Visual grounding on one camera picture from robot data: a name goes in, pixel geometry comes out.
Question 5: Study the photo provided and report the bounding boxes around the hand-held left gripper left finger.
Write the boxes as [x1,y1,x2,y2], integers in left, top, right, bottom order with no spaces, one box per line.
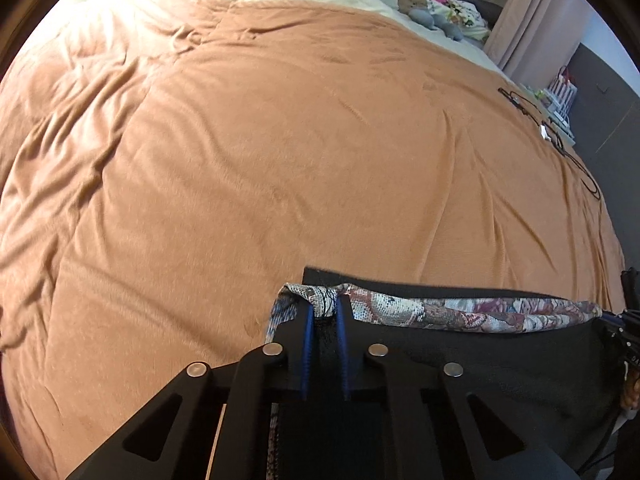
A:
[65,297,321,480]

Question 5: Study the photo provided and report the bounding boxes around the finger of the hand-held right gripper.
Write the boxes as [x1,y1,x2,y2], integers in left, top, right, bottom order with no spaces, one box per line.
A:
[597,310,627,342]

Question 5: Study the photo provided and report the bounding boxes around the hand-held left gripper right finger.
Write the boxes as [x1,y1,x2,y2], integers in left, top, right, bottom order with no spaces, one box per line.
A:
[334,294,581,480]

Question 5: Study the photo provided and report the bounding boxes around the bear-patterned pants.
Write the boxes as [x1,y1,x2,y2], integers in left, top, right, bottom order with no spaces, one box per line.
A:
[264,282,603,341]

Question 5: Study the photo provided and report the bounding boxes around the black pants with white print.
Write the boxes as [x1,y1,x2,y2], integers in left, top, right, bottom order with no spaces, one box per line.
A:
[270,266,628,480]

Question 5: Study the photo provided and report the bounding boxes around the person's right hand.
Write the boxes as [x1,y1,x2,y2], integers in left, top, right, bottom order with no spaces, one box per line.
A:
[620,375,640,417]

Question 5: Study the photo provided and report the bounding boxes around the brown blanket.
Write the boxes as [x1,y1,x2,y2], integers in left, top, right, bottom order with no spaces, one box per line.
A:
[0,0,628,480]

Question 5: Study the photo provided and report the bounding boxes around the white nightstand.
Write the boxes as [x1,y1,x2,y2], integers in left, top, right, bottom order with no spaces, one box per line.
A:
[520,82,577,147]

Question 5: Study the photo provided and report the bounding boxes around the red striped white bag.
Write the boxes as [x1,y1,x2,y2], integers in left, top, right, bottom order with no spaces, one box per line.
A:
[544,65,579,112]

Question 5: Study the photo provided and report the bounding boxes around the pink curtain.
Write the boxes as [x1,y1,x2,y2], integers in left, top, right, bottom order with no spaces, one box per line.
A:
[482,0,587,79]

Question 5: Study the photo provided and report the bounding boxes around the white floral cloth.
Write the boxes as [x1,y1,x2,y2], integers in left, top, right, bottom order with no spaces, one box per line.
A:
[430,0,492,44]

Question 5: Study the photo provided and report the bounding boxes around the brown teddy bear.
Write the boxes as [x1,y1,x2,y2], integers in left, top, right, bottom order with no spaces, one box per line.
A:
[394,0,432,17]

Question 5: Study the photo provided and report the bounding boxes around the black cable with silver connector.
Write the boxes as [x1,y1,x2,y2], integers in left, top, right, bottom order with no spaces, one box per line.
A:
[498,87,602,202]

